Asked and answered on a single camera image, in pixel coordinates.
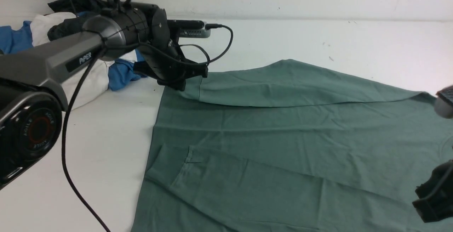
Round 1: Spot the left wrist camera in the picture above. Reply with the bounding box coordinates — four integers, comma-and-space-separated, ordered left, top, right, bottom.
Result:
167, 19, 211, 39

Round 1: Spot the green long-sleeve top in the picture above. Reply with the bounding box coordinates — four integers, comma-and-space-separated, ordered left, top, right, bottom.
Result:
131, 60, 452, 232

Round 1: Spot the white garment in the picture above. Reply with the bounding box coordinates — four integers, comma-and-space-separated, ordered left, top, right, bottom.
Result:
30, 12, 144, 109

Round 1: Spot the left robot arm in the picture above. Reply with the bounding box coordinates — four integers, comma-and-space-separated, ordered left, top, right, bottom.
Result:
1, 1, 208, 187

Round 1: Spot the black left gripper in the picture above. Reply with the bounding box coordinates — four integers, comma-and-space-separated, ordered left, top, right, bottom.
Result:
134, 8, 208, 91

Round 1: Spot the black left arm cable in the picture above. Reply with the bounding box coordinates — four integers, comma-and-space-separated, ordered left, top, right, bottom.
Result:
62, 0, 234, 232

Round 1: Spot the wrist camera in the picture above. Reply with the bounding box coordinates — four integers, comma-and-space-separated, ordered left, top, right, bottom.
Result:
167, 19, 211, 39
435, 85, 453, 119

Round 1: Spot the blue garment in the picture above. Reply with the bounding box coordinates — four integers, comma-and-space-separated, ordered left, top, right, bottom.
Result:
1, 11, 143, 93

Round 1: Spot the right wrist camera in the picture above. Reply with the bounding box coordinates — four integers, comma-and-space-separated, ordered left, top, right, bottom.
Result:
435, 85, 453, 119

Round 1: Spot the dark grey garment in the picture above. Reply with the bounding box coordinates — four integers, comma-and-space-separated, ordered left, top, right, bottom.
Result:
47, 0, 111, 41

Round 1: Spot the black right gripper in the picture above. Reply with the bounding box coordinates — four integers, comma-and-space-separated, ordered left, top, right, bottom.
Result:
412, 160, 453, 223

